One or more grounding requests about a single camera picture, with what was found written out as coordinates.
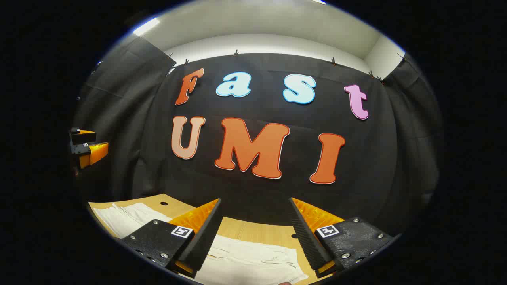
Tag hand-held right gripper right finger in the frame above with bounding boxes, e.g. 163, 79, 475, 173
288, 197, 393, 279

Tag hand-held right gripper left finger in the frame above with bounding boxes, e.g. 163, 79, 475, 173
121, 198, 222, 278

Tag black backdrop cloth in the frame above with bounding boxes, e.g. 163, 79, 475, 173
73, 38, 442, 238

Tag white jeans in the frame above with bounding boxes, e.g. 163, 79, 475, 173
93, 203, 309, 285

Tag ceiling light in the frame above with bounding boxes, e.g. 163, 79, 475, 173
133, 17, 161, 36

